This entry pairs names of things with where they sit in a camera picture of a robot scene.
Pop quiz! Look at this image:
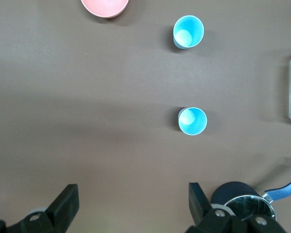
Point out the black pot blue handle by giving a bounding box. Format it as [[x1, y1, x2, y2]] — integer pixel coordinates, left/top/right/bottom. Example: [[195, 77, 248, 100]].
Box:
[[211, 174, 291, 222]]

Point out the pink bowl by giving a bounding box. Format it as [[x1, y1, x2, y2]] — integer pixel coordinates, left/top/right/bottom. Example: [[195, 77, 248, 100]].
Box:
[[81, 0, 130, 19]]

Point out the light blue plastic cup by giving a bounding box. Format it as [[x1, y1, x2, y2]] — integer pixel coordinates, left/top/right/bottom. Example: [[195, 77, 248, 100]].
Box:
[[173, 15, 205, 50], [177, 107, 208, 136]]

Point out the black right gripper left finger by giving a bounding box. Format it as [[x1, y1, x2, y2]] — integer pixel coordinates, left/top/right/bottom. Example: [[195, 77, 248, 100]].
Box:
[[4, 183, 80, 233]]

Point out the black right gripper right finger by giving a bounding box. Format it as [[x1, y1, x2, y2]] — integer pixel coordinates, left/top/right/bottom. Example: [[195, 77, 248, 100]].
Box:
[[185, 182, 289, 233]]

